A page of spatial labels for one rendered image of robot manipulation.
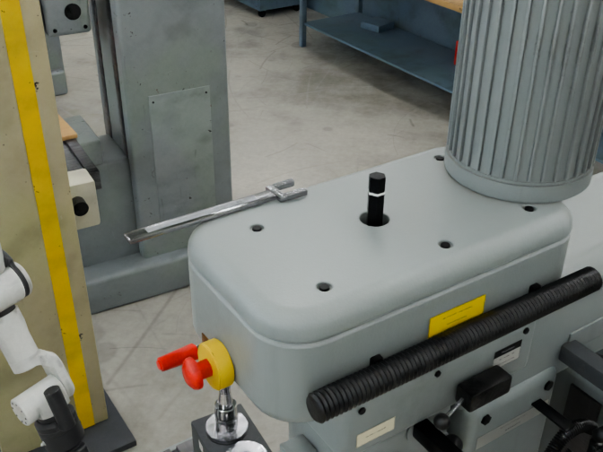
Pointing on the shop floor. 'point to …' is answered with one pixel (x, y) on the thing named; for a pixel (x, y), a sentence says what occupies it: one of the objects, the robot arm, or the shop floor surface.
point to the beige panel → (45, 239)
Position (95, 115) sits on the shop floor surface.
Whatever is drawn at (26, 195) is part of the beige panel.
